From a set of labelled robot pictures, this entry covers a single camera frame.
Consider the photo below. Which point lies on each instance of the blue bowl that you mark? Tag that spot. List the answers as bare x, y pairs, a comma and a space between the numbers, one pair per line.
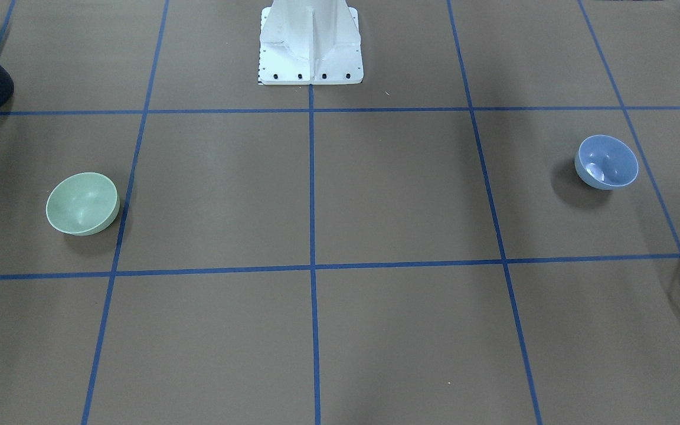
605, 163

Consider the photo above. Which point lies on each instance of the green bowl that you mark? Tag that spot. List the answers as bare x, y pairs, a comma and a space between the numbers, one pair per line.
83, 204

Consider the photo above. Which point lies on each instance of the white camera mast base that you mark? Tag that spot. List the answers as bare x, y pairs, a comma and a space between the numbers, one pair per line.
310, 42

